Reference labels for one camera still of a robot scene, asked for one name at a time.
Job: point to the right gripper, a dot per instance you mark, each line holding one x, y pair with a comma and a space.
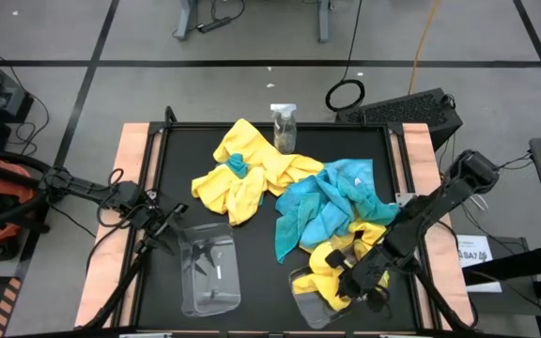
374, 267

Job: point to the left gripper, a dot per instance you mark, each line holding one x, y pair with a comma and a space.
150, 218

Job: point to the yellow microfiber towel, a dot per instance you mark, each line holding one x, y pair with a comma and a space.
223, 192
251, 145
371, 231
319, 281

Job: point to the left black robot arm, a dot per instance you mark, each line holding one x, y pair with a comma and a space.
82, 185

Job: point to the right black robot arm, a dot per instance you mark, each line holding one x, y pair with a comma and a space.
439, 202

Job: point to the clear plastic basket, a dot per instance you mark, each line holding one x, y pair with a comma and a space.
214, 300
315, 317

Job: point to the white paper label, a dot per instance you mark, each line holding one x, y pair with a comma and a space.
474, 244

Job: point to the clear spray bottle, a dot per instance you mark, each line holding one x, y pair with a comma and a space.
284, 136

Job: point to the orange shop vacuum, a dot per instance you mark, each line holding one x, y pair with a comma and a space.
12, 185

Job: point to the black computer case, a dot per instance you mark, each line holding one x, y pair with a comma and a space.
402, 112

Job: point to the black power strip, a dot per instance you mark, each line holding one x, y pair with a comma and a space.
214, 25

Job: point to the grey desk leg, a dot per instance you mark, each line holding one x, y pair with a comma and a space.
324, 21
187, 19

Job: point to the silver metal bracket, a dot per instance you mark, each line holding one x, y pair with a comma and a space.
404, 199
152, 194

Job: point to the black metal table frame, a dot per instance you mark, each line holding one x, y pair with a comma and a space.
186, 126

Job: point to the black furniture frame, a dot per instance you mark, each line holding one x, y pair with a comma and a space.
514, 265

